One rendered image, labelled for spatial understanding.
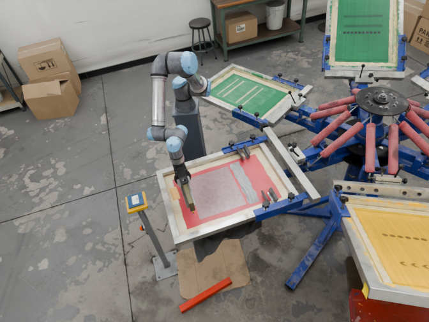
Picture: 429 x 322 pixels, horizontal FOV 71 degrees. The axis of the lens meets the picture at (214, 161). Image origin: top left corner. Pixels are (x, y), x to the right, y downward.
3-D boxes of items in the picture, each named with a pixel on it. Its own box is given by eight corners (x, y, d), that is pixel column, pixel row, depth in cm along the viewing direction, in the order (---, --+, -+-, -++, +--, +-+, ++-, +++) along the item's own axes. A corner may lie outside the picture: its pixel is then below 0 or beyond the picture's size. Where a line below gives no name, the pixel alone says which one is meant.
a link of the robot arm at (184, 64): (193, 82, 213) (166, 47, 159) (214, 82, 210) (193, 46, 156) (191, 98, 212) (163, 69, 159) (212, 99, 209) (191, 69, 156)
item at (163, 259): (157, 281, 256) (120, 220, 186) (152, 258, 270) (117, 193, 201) (182, 272, 259) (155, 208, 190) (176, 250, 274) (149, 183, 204)
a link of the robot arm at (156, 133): (145, 49, 161) (144, 141, 167) (165, 49, 158) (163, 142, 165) (154, 53, 172) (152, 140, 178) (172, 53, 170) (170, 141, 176)
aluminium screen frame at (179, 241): (175, 247, 170) (174, 244, 168) (157, 174, 210) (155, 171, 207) (302, 203, 182) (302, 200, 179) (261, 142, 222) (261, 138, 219)
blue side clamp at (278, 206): (256, 222, 178) (256, 216, 173) (252, 215, 181) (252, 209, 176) (302, 206, 182) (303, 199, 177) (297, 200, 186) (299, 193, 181)
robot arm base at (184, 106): (175, 101, 225) (173, 89, 218) (196, 99, 224) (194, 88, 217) (174, 114, 215) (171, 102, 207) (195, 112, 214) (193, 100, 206)
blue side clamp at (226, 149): (224, 159, 215) (223, 152, 210) (222, 154, 219) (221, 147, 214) (263, 147, 220) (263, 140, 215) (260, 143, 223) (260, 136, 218)
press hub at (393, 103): (332, 241, 265) (377, 121, 167) (308, 207, 291) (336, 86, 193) (371, 227, 270) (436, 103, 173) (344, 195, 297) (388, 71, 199)
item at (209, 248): (200, 263, 207) (191, 231, 177) (199, 258, 210) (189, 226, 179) (262, 241, 214) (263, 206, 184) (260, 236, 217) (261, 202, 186)
